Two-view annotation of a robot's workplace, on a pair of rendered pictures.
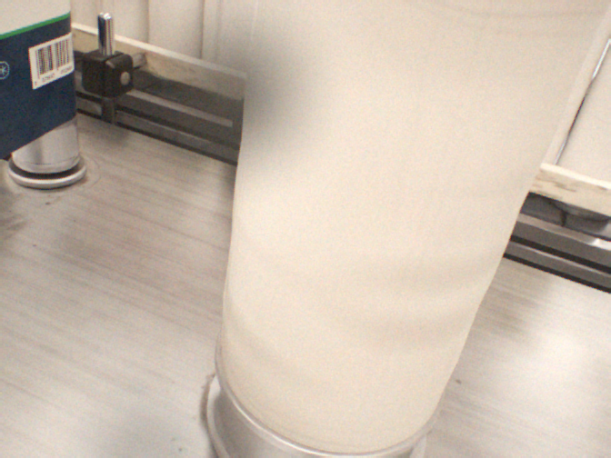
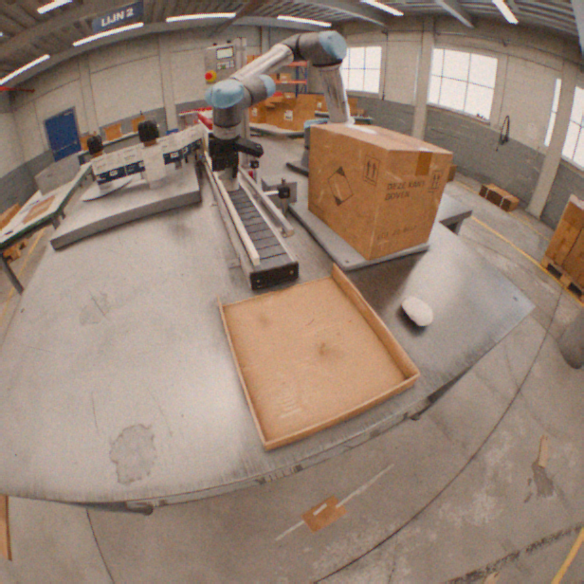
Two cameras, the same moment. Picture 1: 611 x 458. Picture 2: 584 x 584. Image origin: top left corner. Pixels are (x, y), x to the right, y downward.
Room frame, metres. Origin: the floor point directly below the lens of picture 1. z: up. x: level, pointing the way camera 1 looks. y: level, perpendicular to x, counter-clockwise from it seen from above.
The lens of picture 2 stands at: (0.00, -1.17, 1.22)
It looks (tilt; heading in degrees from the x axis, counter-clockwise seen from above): 44 degrees down; 52
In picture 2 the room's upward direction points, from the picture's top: straight up
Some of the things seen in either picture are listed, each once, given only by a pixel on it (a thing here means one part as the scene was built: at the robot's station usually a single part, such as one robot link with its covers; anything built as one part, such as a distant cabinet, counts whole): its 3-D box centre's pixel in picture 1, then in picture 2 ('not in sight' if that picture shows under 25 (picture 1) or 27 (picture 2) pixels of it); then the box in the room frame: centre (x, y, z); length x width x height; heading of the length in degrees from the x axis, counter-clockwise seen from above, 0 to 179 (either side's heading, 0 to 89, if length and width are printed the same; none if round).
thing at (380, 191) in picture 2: not in sight; (374, 181); (0.58, -0.78, 0.99); 0.30 x 0.24 x 0.27; 78
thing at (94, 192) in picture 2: not in sight; (106, 187); (-0.08, 0.31, 0.89); 0.31 x 0.31 x 0.01
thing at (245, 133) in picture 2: not in sight; (242, 103); (0.60, -0.02, 1.16); 0.04 x 0.04 x 0.67; 74
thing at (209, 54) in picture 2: not in sight; (225, 63); (0.56, 0.06, 1.38); 0.17 x 0.10 x 0.19; 129
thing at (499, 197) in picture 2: not in sight; (499, 196); (4.99, -0.61, 0.11); 0.65 x 0.54 x 0.22; 79
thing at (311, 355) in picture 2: not in sight; (308, 338); (0.18, -0.98, 0.85); 0.30 x 0.26 x 0.04; 74
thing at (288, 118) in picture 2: not in sight; (296, 112); (1.90, 1.21, 0.97); 0.51 x 0.39 x 0.37; 178
